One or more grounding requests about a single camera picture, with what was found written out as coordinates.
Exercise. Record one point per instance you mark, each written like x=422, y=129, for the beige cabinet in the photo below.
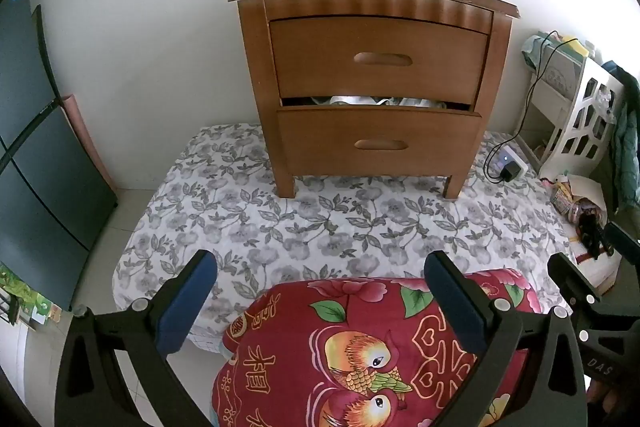
x=555, y=77

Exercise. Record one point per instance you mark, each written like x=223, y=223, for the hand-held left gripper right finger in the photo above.
x=457, y=302

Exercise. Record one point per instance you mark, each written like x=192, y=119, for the person's right hand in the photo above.
x=605, y=404

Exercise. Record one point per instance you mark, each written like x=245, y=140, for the red printed blanket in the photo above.
x=300, y=357

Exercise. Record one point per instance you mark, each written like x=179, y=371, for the brown paper bag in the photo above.
x=587, y=189

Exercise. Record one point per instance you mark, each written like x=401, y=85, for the white knitted mat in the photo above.
x=600, y=274

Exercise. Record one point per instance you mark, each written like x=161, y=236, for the grey floral mattress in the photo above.
x=225, y=207

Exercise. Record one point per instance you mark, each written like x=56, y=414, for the white power strip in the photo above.
x=515, y=154

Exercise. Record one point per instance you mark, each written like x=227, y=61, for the wooden nightstand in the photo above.
x=252, y=57

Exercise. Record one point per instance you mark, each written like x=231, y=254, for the green cardboard box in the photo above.
x=25, y=294

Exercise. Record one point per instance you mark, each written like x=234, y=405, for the white cutout rack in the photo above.
x=597, y=69

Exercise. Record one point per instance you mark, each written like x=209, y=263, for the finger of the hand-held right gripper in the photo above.
x=570, y=277
x=625, y=242

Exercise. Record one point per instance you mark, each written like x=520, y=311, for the teal jacket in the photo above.
x=627, y=147

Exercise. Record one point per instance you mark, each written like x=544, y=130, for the black charger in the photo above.
x=511, y=173

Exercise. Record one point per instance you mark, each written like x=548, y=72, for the pale teal cloth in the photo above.
x=532, y=49

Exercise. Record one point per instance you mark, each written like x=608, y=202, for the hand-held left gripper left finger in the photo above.
x=185, y=302

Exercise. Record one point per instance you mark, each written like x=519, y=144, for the black plastic object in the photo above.
x=590, y=227

